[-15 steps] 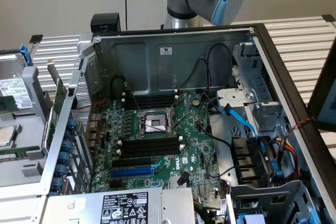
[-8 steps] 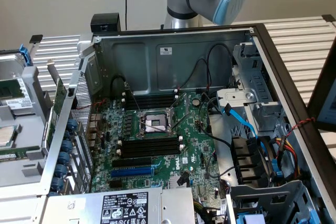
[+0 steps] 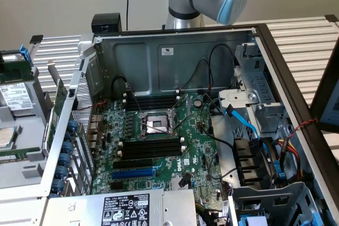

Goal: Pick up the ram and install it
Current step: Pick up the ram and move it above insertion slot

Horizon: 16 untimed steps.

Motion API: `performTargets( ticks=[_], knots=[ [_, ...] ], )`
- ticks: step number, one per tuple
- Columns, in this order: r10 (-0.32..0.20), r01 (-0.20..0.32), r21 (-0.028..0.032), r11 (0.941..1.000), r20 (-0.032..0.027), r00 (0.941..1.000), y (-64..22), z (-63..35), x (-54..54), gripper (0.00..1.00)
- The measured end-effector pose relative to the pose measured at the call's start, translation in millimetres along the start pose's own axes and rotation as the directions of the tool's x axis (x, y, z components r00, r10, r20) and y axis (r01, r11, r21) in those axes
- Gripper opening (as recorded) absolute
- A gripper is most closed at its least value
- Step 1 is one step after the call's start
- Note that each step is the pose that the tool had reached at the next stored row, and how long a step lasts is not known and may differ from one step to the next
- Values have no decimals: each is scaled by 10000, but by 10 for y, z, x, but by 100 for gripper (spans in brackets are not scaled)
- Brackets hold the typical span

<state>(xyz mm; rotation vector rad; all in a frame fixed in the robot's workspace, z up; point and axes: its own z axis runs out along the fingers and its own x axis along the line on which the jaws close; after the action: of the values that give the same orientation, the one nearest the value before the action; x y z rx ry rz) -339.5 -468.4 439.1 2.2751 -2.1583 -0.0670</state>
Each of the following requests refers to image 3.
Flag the green RAM stick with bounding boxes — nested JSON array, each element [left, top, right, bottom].
[[0, 149, 43, 162], [0, 60, 32, 84]]

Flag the black RAM slot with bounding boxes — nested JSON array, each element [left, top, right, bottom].
[[123, 90, 181, 102], [118, 137, 186, 151], [123, 96, 181, 109], [123, 146, 183, 156], [117, 146, 186, 161], [123, 136, 183, 146], [126, 102, 177, 112], [124, 96, 178, 105]]

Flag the metal CPU socket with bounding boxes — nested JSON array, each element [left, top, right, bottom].
[[137, 108, 181, 141]]

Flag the thin metal locking lever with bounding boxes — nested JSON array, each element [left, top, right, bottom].
[[126, 83, 146, 113], [142, 121, 174, 134]]

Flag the open metal PC case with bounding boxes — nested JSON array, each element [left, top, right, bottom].
[[37, 23, 339, 226]]

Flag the white label sticker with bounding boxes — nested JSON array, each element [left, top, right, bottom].
[[157, 47, 175, 56]]

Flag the green Dell motherboard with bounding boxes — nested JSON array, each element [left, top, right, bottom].
[[91, 92, 234, 211]]

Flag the long black expansion slot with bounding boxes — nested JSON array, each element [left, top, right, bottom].
[[112, 158, 154, 170]]

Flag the blue expansion slot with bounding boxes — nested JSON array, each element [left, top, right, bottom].
[[111, 167, 156, 181]]

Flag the silver finned heatsink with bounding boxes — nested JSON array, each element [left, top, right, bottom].
[[169, 176, 192, 191]]

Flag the metal disk bay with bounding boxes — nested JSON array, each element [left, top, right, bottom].
[[233, 41, 290, 134]]

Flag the black box device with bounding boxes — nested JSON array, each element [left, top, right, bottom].
[[91, 13, 122, 33]]

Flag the blue card retention clip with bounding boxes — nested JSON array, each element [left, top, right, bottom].
[[51, 178, 65, 193], [61, 140, 75, 155], [66, 119, 79, 133], [55, 165, 68, 179], [58, 152, 71, 166]]

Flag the black case fan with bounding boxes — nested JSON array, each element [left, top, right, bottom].
[[232, 136, 282, 187]]

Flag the silver power supply with label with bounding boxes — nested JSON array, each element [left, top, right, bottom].
[[39, 188, 199, 226]]

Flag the grey metal drive cage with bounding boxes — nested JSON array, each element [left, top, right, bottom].
[[228, 181, 327, 226]]

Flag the blue plastic drive latch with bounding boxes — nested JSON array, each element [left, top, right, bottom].
[[237, 214, 269, 226]]

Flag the silver hard disk white label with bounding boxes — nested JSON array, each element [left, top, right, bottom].
[[0, 53, 38, 117]]

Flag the silver CPU chip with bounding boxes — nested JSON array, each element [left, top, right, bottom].
[[0, 126, 21, 149]]

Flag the thin black wire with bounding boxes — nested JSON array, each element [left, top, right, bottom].
[[219, 166, 240, 179], [208, 43, 237, 89], [181, 59, 212, 91]]

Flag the black looped wire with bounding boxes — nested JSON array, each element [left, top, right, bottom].
[[112, 75, 131, 101]]

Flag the thick black cable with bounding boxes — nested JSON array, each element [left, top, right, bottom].
[[200, 96, 236, 149]]

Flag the blue SATA wire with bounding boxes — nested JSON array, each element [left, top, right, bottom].
[[224, 104, 287, 179]]

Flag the red black twisted wire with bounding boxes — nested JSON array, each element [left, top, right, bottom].
[[72, 98, 109, 112], [288, 117, 318, 139]]

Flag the green graphics card metal bracket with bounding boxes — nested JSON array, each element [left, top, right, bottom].
[[44, 60, 70, 155]]

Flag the yellow black wire bundle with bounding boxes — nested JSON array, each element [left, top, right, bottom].
[[195, 201, 230, 226]]

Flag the red yellow power wires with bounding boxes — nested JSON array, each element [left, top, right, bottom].
[[276, 136, 302, 182]]

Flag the blue plastic disk bracket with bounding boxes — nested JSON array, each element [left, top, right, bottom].
[[20, 46, 34, 68]]

